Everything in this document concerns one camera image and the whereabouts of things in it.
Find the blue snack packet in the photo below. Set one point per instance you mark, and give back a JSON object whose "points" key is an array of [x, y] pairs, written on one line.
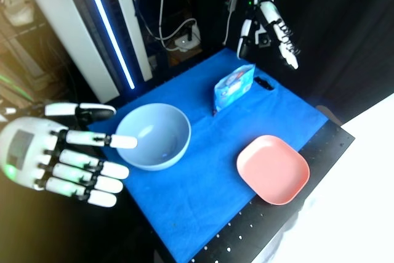
{"points": [[232, 87]]}

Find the blue cloth table cover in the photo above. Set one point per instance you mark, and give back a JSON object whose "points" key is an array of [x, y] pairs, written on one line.
{"points": [[200, 195]]}

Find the white robot body column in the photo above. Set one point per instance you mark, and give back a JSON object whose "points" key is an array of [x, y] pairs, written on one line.
{"points": [[80, 35]]}

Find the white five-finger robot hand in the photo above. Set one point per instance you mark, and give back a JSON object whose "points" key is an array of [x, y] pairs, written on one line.
{"points": [[268, 12], [27, 149]]}

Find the light blue plastic bowl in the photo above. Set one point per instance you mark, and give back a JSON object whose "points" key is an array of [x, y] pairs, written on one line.
{"points": [[154, 139]]}

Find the white power strip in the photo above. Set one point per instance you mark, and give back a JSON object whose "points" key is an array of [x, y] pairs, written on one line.
{"points": [[184, 44]]}

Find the white crumpled bag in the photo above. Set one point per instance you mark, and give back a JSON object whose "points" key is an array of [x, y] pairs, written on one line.
{"points": [[15, 1]]}

